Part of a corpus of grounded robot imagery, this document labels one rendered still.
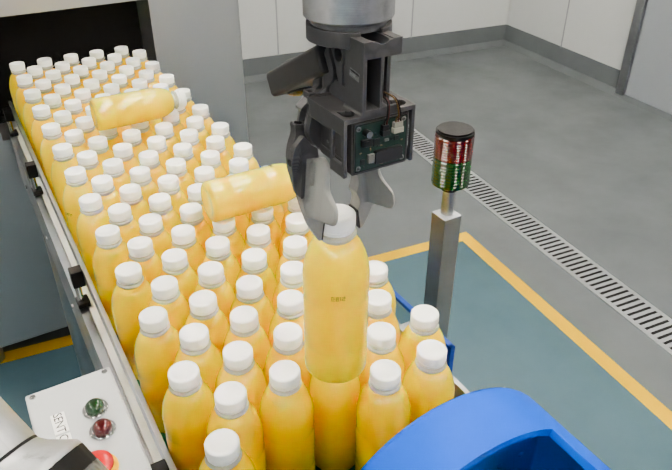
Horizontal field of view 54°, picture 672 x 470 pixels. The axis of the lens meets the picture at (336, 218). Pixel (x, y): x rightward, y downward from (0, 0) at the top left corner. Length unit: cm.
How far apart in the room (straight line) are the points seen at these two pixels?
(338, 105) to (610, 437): 194
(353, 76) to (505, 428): 33
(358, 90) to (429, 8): 510
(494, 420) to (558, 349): 200
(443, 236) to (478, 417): 58
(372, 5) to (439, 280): 76
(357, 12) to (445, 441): 36
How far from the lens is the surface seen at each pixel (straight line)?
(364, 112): 53
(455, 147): 106
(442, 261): 118
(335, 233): 64
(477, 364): 248
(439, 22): 570
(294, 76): 61
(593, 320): 280
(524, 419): 64
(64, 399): 87
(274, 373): 83
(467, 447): 60
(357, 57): 52
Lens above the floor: 169
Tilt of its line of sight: 31 degrees down
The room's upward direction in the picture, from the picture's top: straight up
